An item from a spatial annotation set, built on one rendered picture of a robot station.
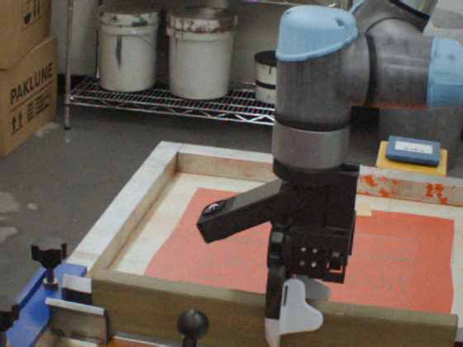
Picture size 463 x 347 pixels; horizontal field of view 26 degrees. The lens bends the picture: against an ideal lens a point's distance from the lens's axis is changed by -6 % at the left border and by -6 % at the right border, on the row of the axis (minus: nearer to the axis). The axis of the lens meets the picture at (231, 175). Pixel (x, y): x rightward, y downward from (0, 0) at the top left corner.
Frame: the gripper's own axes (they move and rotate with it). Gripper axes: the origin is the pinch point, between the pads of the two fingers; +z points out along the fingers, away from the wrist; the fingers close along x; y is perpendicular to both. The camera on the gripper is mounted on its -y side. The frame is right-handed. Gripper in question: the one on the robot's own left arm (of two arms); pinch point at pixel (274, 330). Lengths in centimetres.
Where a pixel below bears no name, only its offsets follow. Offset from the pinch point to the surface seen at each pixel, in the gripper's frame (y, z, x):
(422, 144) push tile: 14, 5, 79
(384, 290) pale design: 11.0, 6.3, 24.6
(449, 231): 20, 6, 46
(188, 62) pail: -91, 68, 327
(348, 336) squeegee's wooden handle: 8.3, -1.4, -1.8
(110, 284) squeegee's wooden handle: -18.0, -3.6, -1.7
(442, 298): 19.2, 6.4, 23.9
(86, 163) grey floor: -122, 102, 282
